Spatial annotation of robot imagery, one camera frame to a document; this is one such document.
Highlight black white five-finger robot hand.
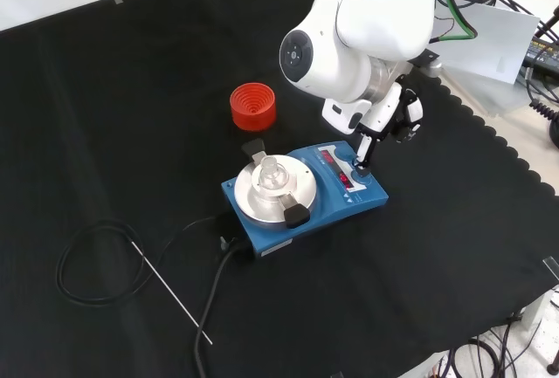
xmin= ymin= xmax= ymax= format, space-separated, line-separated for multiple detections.
xmin=352 ymin=83 xmax=424 ymax=169

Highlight heater with blue base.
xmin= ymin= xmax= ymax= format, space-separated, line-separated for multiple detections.
xmin=220 ymin=140 xmax=390 ymax=260

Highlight clear round-bottom glass flask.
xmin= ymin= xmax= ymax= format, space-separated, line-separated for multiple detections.
xmin=255 ymin=155 xmax=293 ymax=191

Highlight orange ribbed flask holder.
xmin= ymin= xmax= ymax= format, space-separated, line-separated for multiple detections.
xmin=229 ymin=82 xmax=278 ymax=133

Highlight pale board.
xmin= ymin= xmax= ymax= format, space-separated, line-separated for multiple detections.
xmin=430 ymin=4 xmax=542 ymax=86

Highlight black device with yellow label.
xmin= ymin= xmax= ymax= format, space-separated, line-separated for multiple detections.
xmin=521 ymin=35 xmax=559 ymax=72

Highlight black bench cloth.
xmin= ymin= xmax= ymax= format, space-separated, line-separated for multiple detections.
xmin=0 ymin=0 xmax=559 ymax=378

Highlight clear tape piece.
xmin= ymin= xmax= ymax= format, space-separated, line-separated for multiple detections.
xmin=542 ymin=257 xmax=559 ymax=284

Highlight thin metal probe rod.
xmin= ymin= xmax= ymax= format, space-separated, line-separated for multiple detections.
xmin=130 ymin=240 xmax=214 ymax=347

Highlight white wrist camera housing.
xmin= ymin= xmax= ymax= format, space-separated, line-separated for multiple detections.
xmin=321 ymin=98 xmax=372 ymax=135

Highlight silver heating block black handles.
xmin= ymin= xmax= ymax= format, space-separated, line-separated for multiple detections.
xmin=234 ymin=139 xmax=319 ymax=230

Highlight green cable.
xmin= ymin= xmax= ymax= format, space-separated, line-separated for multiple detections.
xmin=438 ymin=0 xmax=480 ymax=41

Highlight coiled black cable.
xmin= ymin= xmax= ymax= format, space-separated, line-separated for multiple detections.
xmin=528 ymin=98 xmax=559 ymax=124

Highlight white bench bracket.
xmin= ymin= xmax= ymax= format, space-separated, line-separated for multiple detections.
xmin=521 ymin=288 xmax=559 ymax=331

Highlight thick black power cable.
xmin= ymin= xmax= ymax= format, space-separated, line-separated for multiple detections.
xmin=193 ymin=240 xmax=250 ymax=378

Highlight black floor cable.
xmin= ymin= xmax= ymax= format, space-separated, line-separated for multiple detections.
xmin=449 ymin=336 xmax=503 ymax=378

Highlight thin black probe cable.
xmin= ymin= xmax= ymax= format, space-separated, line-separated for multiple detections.
xmin=55 ymin=216 xmax=224 ymax=307

